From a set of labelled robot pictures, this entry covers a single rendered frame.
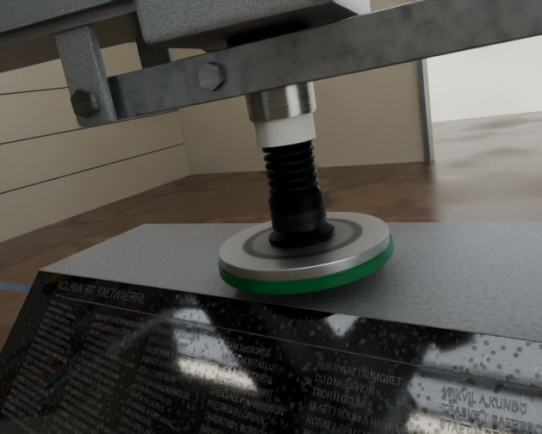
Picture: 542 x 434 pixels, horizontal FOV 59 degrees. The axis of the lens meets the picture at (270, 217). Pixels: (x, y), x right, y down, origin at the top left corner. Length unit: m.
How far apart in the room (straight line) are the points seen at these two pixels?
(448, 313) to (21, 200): 5.61
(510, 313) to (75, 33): 0.54
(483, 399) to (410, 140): 5.32
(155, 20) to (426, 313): 0.39
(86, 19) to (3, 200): 5.29
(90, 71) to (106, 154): 5.98
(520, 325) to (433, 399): 0.10
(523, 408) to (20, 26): 0.62
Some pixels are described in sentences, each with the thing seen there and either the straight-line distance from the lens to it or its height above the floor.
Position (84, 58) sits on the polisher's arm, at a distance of 0.59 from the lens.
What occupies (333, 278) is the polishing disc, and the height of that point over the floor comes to 0.89.
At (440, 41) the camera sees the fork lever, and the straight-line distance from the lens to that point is 0.48.
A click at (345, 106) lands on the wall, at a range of 5.95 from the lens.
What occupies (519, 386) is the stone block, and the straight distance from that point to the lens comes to 0.47.
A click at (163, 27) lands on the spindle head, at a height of 1.16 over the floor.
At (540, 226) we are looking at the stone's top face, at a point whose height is 0.85.
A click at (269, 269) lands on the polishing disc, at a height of 0.90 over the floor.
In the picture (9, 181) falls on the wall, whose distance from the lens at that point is 5.87.
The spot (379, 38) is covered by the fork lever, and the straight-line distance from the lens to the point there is 0.48.
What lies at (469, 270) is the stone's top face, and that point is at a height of 0.85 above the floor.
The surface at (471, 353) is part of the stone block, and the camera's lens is 0.48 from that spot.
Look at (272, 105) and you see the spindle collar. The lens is 0.53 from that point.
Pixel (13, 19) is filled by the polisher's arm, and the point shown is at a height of 1.21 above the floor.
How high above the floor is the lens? 1.09
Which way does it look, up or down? 15 degrees down
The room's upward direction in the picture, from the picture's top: 10 degrees counter-clockwise
